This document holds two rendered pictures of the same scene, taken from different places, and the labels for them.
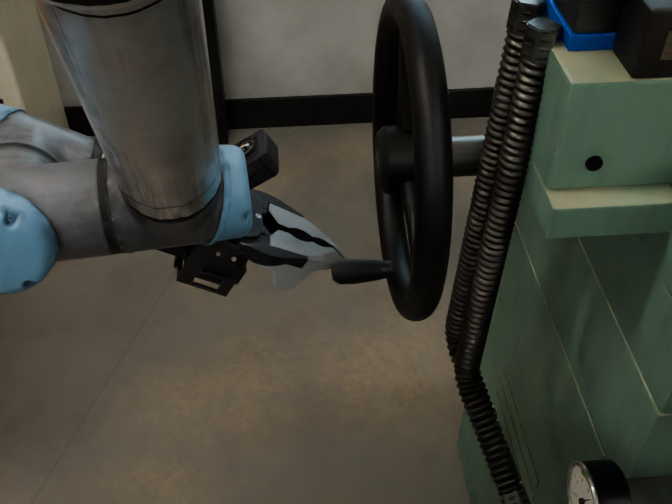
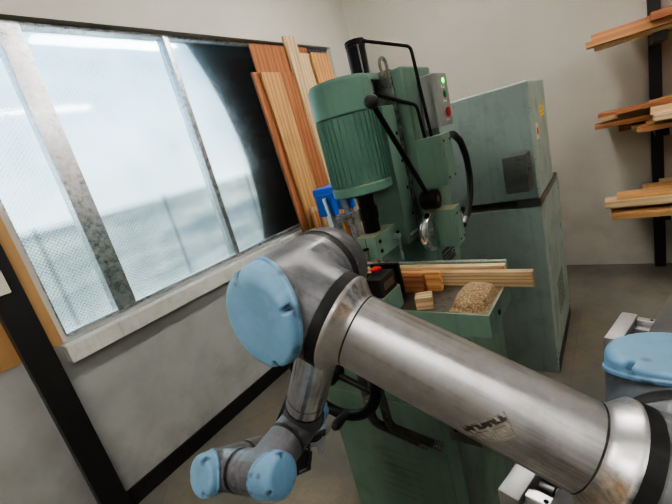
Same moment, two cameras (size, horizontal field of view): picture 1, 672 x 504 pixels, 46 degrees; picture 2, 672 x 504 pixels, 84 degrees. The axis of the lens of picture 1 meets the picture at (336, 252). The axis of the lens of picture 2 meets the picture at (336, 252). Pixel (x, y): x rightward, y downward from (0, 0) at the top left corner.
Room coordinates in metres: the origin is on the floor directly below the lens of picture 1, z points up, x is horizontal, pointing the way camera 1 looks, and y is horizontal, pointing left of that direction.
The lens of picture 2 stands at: (-0.08, 0.48, 1.33)
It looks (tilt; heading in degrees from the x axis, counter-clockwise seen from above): 15 degrees down; 314
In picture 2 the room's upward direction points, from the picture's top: 15 degrees counter-clockwise
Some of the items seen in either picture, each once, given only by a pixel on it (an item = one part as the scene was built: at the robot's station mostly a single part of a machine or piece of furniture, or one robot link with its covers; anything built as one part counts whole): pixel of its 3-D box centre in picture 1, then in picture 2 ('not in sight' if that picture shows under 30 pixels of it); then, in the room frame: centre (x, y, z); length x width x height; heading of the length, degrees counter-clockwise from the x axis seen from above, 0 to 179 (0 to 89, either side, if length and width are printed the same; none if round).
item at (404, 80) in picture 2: not in sight; (406, 183); (0.62, -0.69, 1.16); 0.22 x 0.22 x 0.72; 5
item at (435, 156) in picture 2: not in sight; (436, 160); (0.46, -0.63, 1.23); 0.09 x 0.08 x 0.15; 95
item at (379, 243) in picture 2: not in sight; (379, 243); (0.60, -0.42, 1.03); 0.14 x 0.07 x 0.09; 95
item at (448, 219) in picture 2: not in sight; (446, 225); (0.45, -0.60, 1.02); 0.09 x 0.07 x 0.12; 5
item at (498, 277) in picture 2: not in sight; (429, 277); (0.44, -0.41, 0.92); 0.54 x 0.02 x 0.04; 5
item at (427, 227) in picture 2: not in sight; (430, 231); (0.48, -0.54, 1.02); 0.12 x 0.03 x 0.12; 95
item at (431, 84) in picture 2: not in sight; (435, 101); (0.48, -0.73, 1.40); 0.10 x 0.06 x 0.16; 95
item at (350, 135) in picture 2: not in sight; (351, 139); (0.60, -0.40, 1.35); 0.18 x 0.18 x 0.31
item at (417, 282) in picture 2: not in sight; (396, 283); (0.52, -0.35, 0.93); 0.18 x 0.02 x 0.05; 5
